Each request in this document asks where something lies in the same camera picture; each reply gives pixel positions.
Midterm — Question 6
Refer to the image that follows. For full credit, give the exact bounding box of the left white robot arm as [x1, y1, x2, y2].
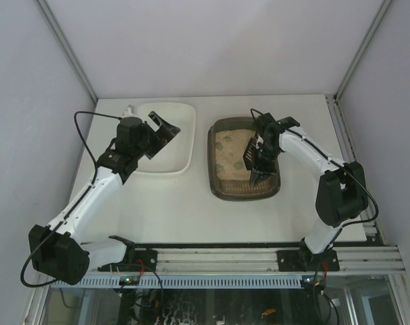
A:
[24, 109, 181, 285]

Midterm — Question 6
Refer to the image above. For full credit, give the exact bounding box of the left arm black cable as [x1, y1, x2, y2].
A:
[20, 110, 124, 288]

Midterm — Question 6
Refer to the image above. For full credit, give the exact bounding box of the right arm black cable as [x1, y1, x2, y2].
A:
[249, 107, 378, 238]

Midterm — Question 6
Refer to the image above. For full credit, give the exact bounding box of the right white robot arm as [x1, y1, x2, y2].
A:
[243, 111, 370, 265]

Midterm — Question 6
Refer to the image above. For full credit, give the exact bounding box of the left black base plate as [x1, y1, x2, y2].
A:
[98, 248, 158, 272]

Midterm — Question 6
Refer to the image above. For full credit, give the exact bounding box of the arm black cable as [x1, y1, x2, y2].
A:
[20, 110, 124, 288]
[249, 107, 378, 238]

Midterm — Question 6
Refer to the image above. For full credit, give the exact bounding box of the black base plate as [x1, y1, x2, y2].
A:
[276, 249, 340, 272]
[98, 248, 158, 272]

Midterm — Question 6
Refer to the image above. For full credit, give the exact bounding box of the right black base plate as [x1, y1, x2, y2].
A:
[276, 249, 340, 272]

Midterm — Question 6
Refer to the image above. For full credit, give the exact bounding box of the brown translucent litter box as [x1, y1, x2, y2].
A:
[207, 116, 281, 201]

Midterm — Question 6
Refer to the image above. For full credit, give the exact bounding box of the white plastic waste tray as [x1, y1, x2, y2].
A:
[130, 102, 196, 176]

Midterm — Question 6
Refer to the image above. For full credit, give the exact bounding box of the grey slotted cable duct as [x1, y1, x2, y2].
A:
[50, 274, 306, 289]

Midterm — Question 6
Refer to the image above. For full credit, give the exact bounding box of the black slotted litter scoop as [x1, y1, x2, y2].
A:
[243, 133, 258, 172]

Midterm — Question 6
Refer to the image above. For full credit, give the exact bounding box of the aluminium mounting rail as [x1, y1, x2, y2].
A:
[37, 246, 406, 273]

